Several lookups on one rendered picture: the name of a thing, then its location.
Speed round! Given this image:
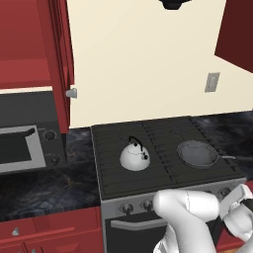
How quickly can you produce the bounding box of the black gas stove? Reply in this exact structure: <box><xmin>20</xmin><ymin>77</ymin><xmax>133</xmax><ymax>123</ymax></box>
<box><xmin>90</xmin><ymin>116</ymin><xmax>248</xmax><ymax>253</ymax></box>

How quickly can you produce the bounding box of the grey cabinet door knob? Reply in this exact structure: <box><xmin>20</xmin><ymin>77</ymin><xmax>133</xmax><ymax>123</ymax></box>
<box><xmin>64</xmin><ymin>87</ymin><xmax>79</xmax><ymax>100</ymax></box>

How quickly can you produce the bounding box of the dark grey frying pan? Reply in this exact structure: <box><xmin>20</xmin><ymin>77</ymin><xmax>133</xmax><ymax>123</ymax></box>
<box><xmin>176</xmin><ymin>139</ymin><xmax>253</xmax><ymax>171</ymax></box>

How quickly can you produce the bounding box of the black stove knob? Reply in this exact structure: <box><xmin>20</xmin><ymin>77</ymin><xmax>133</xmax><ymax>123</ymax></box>
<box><xmin>218</xmin><ymin>187</ymin><xmax>232</xmax><ymax>199</ymax></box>
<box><xmin>120</xmin><ymin>202</ymin><xmax>134</xmax><ymax>215</ymax></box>
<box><xmin>140</xmin><ymin>199</ymin><xmax>155</xmax><ymax>212</ymax></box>

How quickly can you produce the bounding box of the red base cabinet door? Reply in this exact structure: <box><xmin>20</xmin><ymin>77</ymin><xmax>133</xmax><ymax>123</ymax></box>
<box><xmin>23</xmin><ymin>229</ymin><xmax>105</xmax><ymax>253</ymax></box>

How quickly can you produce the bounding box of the black toaster oven knob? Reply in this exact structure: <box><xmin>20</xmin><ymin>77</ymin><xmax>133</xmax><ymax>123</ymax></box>
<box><xmin>42</xmin><ymin>129</ymin><xmax>57</xmax><ymax>141</ymax></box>
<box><xmin>47</xmin><ymin>154</ymin><xmax>62</xmax><ymax>167</ymax></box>

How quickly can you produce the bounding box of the black toaster oven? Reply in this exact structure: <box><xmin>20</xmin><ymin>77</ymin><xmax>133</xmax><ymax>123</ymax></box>
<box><xmin>0</xmin><ymin>89</ymin><xmax>69</xmax><ymax>176</ymax></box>

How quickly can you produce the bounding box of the grey framed toaster oven door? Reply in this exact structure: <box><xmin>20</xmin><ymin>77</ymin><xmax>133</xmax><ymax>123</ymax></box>
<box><xmin>0</xmin><ymin>125</ymin><xmax>47</xmax><ymax>175</ymax></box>

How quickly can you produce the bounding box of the wide red drawer front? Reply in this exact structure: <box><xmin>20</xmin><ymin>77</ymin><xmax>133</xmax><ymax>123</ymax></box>
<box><xmin>33</xmin><ymin>206</ymin><xmax>103</xmax><ymax>235</ymax></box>

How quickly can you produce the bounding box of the black oven door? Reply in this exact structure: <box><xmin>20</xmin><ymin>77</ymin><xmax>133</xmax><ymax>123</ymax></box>
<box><xmin>104</xmin><ymin>210</ymin><xmax>225</xmax><ymax>253</ymax></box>

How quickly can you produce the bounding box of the black range hood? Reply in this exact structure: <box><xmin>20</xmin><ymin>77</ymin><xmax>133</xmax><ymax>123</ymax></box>
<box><xmin>158</xmin><ymin>0</ymin><xmax>193</xmax><ymax>11</ymax></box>

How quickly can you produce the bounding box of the small red drawer front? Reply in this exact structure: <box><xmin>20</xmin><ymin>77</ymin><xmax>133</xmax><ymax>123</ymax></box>
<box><xmin>0</xmin><ymin>216</ymin><xmax>39</xmax><ymax>247</ymax></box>

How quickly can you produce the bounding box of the white kettle with black handle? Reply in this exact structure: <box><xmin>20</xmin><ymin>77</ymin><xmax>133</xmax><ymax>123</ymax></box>
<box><xmin>119</xmin><ymin>135</ymin><xmax>151</xmax><ymax>172</ymax></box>

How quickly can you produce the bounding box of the grey wall outlet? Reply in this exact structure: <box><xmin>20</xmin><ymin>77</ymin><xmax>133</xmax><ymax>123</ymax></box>
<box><xmin>204</xmin><ymin>71</ymin><xmax>221</xmax><ymax>94</ymax></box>

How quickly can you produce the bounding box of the grey oven door handle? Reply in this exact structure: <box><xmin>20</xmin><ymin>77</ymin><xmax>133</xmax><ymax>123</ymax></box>
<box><xmin>110</xmin><ymin>217</ymin><xmax>170</xmax><ymax>230</ymax></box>

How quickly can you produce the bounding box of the black toaster oven handle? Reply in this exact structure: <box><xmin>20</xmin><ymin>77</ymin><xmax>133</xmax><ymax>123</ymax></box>
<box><xmin>0</xmin><ymin>126</ymin><xmax>37</xmax><ymax>140</ymax></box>

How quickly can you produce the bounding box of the dark red wall cabinet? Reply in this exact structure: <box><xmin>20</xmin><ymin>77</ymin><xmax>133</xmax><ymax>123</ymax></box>
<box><xmin>213</xmin><ymin>0</ymin><xmax>253</xmax><ymax>74</ymax></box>

